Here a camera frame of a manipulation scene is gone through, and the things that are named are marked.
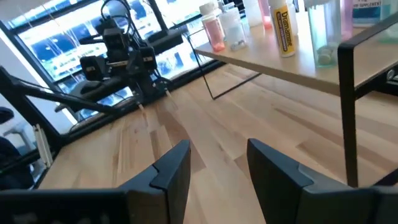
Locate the green translucent pill bottle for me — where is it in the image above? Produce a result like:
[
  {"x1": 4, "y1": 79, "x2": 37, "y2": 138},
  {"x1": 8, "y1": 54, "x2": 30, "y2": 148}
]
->
[{"x1": 379, "y1": 0, "x2": 398, "y2": 44}]

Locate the large white supplement bottle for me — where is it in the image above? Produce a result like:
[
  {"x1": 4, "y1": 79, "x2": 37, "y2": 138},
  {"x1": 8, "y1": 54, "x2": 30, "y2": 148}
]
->
[{"x1": 352, "y1": 0, "x2": 384, "y2": 28}]

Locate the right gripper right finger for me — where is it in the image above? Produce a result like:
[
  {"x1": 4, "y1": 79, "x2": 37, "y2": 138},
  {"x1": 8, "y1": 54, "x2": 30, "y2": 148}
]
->
[{"x1": 246, "y1": 138, "x2": 374, "y2": 224}]

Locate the white bottle blue label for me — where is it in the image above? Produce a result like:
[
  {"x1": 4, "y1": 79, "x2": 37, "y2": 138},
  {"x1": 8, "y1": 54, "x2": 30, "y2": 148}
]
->
[{"x1": 217, "y1": 1, "x2": 242, "y2": 15}]

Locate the small wooden shelf table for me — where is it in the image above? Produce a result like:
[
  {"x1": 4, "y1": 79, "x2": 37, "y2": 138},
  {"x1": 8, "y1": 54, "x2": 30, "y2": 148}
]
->
[{"x1": 185, "y1": 11, "x2": 398, "y2": 188}]

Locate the white Dramamine bottle yellow label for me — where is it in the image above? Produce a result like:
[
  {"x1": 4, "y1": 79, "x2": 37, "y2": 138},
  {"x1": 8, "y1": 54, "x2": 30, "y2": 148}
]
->
[{"x1": 269, "y1": 0, "x2": 298, "y2": 58}]

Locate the white metal bracket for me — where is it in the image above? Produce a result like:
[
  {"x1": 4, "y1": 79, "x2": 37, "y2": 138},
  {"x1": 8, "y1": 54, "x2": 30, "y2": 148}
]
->
[{"x1": 32, "y1": 123, "x2": 53, "y2": 169}]

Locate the clear pill bottle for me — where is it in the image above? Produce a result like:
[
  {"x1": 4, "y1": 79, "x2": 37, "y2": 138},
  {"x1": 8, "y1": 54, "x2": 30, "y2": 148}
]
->
[{"x1": 219, "y1": 7, "x2": 249, "y2": 52}]

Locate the short red pill bottle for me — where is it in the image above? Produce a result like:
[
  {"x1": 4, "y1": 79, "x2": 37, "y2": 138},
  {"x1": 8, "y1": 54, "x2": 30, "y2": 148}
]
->
[{"x1": 259, "y1": 0, "x2": 274, "y2": 31}]

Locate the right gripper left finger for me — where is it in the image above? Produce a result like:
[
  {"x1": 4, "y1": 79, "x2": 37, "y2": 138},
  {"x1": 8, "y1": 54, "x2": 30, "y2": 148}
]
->
[{"x1": 124, "y1": 139, "x2": 192, "y2": 224}]

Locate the person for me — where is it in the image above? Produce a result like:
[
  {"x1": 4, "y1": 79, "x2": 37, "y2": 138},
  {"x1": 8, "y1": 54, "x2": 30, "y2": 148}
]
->
[{"x1": 0, "y1": 107, "x2": 37, "y2": 190}]

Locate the tall pink pill bottle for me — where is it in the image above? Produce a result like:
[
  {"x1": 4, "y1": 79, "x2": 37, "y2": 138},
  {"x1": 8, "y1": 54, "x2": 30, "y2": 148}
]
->
[{"x1": 198, "y1": 2, "x2": 226, "y2": 53}]

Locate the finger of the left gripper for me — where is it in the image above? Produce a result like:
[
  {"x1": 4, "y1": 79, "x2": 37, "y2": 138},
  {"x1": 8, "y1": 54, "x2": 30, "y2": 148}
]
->
[
  {"x1": 131, "y1": 83, "x2": 147, "y2": 118},
  {"x1": 148, "y1": 69, "x2": 172, "y2": 100}
]

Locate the black box device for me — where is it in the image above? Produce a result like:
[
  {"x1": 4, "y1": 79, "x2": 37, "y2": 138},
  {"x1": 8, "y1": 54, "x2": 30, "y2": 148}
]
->
[{"x1": 146, "y1": 29, "x2": 185, "y2": 56}]

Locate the white pill bottle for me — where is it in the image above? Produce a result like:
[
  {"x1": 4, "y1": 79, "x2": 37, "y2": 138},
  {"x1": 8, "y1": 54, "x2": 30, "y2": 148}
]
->
[{"x1": 242, "y1": 0, "x2": 264, "y2": 28}]

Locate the teal translucent pill bottle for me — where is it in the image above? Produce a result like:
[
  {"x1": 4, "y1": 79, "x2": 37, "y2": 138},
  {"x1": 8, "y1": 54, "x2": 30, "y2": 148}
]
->
[{"x1": 307, "y1": 0, "x2": 342, "y2": 68}]

